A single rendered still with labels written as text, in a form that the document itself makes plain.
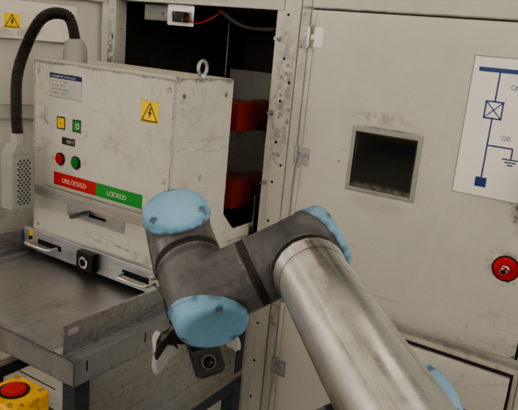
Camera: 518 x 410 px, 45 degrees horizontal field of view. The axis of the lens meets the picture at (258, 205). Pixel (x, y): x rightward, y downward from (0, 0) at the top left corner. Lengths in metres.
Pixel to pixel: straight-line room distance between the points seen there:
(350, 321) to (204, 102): 1.04
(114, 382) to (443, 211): 0.84
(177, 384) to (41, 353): 0.41
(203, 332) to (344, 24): 1.00
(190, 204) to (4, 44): 1.26
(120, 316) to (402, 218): 0.70
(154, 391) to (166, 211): 0.82
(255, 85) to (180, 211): 1.66
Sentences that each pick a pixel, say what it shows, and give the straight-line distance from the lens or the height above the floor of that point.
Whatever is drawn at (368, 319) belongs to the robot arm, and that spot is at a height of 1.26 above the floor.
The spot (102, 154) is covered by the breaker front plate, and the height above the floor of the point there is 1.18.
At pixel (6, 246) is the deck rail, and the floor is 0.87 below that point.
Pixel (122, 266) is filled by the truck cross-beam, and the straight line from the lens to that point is 1.63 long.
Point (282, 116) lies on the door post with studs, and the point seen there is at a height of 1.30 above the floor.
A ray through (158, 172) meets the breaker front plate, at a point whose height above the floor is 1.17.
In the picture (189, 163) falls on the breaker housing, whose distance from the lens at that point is 1.53.
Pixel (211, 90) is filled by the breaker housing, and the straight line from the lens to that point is 1.56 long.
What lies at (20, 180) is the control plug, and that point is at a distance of 1.75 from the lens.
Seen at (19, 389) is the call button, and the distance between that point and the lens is 1.14.
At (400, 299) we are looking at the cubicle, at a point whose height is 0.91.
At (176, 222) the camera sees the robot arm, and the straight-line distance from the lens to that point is 0.83.
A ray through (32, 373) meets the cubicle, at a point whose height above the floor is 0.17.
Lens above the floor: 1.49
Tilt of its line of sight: 14 degrees down
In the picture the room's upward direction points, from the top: 5 degrees clockwise
